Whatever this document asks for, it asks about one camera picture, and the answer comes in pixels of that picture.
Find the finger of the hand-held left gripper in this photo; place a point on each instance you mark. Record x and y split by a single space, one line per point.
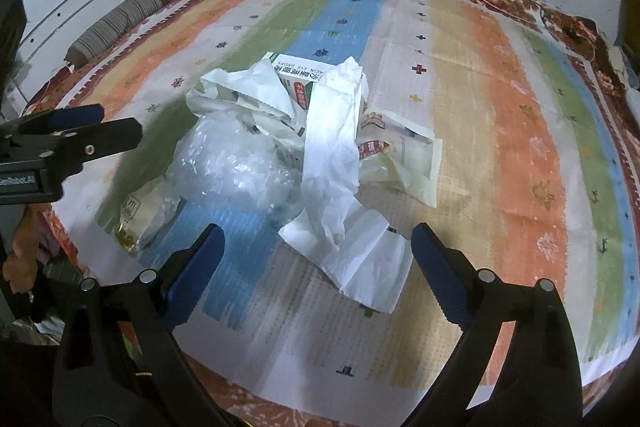
75 117
110 137

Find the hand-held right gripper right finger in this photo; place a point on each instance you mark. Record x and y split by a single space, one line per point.
442 274

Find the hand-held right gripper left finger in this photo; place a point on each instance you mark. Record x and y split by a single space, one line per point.
195 269

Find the white tissue paper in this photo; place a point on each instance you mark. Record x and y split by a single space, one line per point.
330 147

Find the green white medicine box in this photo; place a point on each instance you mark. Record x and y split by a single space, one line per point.
295 74

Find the person's left hand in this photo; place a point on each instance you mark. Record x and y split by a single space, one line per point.
17 267

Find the clear yellowish snack wrapper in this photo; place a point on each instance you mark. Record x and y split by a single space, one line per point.
145 217

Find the striped bolster pillow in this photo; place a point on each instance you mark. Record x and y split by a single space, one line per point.
115 27

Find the clear plastic bag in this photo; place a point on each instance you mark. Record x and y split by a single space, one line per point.
230 167

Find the white plastic bag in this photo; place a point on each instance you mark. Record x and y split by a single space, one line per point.
235 92

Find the colourful striped blanket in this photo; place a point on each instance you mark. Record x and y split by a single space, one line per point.
475 82

